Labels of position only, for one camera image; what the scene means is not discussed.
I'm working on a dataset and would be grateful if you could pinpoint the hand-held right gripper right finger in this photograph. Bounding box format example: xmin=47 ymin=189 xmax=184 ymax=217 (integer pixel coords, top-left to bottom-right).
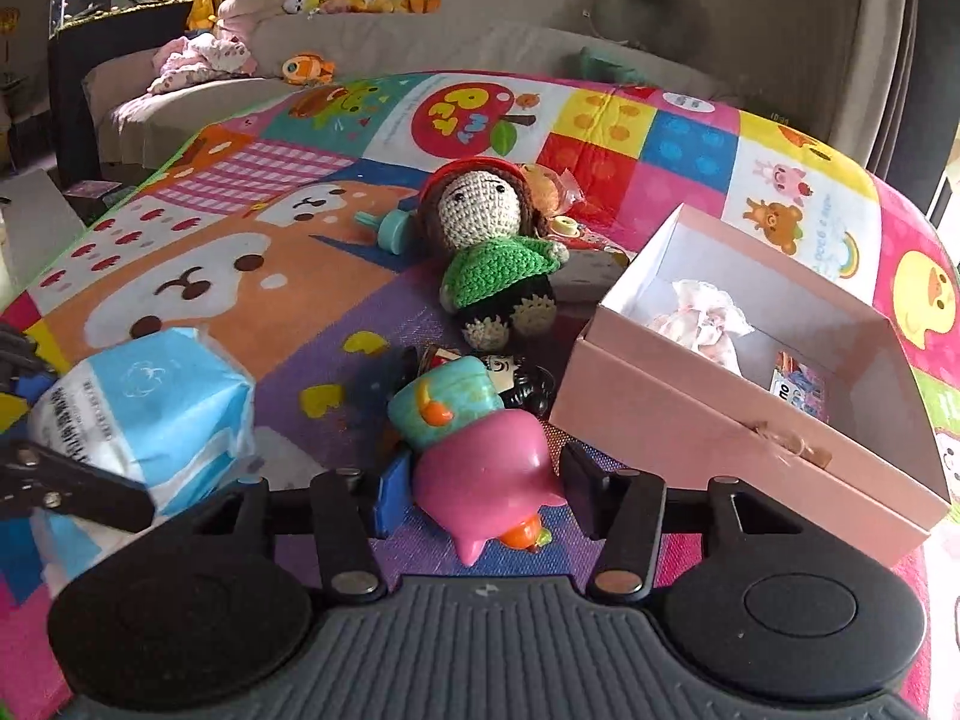
xmin=559 ymin=441 xmax=818 ymax=602

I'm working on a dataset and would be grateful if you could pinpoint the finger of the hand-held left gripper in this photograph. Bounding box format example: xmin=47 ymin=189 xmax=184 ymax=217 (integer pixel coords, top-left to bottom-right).
xmin=0 ymin=438 xmax=156 ymax=535
xmin=0 ymin=326 xmax=59 ymax=400

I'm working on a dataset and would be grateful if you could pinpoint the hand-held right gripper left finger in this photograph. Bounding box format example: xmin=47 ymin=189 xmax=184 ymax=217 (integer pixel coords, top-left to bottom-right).
xmin=161 ymin=456 xmax=412 ymax=605

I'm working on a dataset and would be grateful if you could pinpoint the pink toy figure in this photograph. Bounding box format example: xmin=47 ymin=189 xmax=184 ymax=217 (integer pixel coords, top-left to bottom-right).
xmin=412 ymin=411 xmax=569 ymax=568

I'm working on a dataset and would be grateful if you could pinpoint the brown cardboard box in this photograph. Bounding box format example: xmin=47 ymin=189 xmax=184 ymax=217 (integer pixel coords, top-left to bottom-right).
xmin=547 ymin=202 xmax=953 ymax=569

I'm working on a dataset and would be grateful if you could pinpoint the blue white tissue packet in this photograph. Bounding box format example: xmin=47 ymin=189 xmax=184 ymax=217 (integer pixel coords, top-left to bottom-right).
xmin=30 ymin=325 xmax=260 ymax=523

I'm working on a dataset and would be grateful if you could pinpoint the teal toy bottle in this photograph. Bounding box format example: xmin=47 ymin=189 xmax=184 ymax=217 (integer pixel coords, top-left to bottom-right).
xmin=354 ymin=208 xmax=422 ymax=260

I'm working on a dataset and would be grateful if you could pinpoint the clear plastic snack bag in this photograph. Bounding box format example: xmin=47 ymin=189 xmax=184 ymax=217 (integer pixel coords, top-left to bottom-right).
xmin=517 ymin=162 xmax=601 ymax=242

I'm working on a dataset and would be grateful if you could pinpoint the black-haired doll figure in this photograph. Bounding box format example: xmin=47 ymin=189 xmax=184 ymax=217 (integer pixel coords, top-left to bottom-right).
xmin=416 ymin=343 xmax=557 ymax=422

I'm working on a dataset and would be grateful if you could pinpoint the teal toy figure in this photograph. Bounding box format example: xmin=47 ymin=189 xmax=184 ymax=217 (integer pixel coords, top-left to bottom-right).
xmin=386 ymin=355 xmax=509 ymax=452

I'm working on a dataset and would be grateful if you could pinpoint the white floral cloth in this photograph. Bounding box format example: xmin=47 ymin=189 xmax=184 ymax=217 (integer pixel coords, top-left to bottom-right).
xmin=647 ymin=278 xmax=755 ymax=377

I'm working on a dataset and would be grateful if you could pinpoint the colourful printed blanket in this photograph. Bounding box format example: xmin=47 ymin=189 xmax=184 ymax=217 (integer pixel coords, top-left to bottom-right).
xmin=0 ymin=71 xmax=960 ymax=720

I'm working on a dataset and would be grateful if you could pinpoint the colourful card packet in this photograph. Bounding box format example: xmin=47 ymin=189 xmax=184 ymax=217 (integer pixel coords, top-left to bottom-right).
xmin=768 ymin=350 xmax=830 ymax=422

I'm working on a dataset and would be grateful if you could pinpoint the crocheted doll green dress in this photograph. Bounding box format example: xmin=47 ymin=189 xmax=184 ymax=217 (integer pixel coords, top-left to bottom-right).
xmin=415 ymin=156 xmax=572 ymax=352

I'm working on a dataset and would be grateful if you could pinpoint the black cabinet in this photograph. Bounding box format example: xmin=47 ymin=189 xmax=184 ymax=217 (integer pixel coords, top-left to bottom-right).
xmin=46 ymin=0 xmax=205 ymax=190

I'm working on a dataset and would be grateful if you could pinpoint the pink clothes pile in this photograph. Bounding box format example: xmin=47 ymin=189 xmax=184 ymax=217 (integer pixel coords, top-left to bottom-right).
xmin=145 ymin=31 xmax=257 ymax=96

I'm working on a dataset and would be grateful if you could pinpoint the clownfish plush toy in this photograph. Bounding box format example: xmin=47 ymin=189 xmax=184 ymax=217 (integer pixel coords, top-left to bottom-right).
xmin=280 ymin=52 xmax=340 ymax=88

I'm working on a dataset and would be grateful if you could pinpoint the teal cloth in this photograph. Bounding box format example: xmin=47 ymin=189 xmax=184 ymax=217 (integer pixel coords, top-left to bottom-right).
xmin=576 ymin=46 xmax=655 ymax=88

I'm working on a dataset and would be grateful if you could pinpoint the beige sofa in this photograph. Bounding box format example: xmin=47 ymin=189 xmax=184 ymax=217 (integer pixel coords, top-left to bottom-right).
xmin=81 ymin=13 xmax=751 ymax=167

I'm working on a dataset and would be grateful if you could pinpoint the row of orange plush toys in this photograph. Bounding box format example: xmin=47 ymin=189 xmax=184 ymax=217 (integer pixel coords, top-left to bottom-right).
xmin=318 ymin=0 xmax=443 ymax=17

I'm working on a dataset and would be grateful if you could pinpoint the beige curtain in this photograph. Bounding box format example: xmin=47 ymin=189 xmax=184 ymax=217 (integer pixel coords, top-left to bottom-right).
xmin=821 ymin=0 xmax=960 ymax=192

